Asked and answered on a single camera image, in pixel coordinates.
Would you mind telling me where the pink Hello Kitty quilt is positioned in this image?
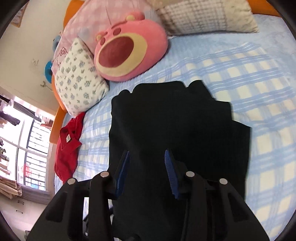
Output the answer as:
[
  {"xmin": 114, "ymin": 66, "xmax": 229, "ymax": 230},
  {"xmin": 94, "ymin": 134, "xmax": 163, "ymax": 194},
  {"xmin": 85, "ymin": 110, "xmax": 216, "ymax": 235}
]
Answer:
[{"xmin": 52, "ymin": 0, "xmax": 162, "ymax": 75}]

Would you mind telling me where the pink bear plush cushion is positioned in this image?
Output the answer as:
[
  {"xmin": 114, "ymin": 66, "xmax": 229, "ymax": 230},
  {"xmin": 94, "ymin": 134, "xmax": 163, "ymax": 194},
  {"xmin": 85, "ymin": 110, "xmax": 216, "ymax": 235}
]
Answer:
[{"xmin": 94, "ymin": 11, "xmax": 168, "ymax": 82}]

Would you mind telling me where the window with metal bars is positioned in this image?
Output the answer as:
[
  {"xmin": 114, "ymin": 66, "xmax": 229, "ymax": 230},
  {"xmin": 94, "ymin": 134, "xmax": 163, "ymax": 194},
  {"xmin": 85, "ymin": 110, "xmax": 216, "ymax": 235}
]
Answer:
[{"xmin": 1, "ymin": 95, "xmax": 52, "ymax": 191}]

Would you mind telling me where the blue checked bed sheet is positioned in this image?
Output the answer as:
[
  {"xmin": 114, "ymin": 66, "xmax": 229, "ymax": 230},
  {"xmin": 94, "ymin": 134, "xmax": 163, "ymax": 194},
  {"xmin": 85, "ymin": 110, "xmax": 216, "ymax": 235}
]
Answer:
[{"xmin": 74, "ymin": 15, "xmax": 295, "ymax": 240}]

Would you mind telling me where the beige patchwork pillow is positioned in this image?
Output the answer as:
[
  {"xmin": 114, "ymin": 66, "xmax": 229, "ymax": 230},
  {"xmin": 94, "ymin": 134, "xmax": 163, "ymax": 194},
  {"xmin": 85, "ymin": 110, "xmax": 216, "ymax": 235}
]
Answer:
[{"xmin": 148, "ymin": 0, "xmax": 258, "ymax": 36}]

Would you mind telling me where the wooden framed picture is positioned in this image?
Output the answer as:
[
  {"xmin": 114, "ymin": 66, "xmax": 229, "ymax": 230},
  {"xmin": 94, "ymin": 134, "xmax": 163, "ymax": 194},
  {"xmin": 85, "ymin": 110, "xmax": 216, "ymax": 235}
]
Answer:
[{"xmin": 10, "ymin": 0, "xmax": 29, "ymax": 28}]

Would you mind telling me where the white floral pillow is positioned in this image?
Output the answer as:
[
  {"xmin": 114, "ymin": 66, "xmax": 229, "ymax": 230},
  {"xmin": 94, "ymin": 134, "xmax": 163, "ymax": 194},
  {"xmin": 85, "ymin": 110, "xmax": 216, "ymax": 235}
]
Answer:
[{"xmin": 55, "ymin": 38, "xmax": 109, "ymax": 117}]

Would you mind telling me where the red garment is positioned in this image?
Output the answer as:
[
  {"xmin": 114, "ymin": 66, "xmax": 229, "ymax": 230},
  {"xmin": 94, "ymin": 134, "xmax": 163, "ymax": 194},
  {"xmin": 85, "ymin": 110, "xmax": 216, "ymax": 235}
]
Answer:
[{"xmin": 54, "ymin": 113, "xmax": 85, "ymax": 184}]

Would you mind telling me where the black large garment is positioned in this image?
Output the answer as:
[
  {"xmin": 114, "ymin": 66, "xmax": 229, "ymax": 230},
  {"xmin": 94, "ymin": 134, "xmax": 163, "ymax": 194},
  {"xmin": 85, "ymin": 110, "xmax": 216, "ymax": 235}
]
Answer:
[{"xmin": 109, "ymin": 80, "xmax": 250, "ymax": 240}]

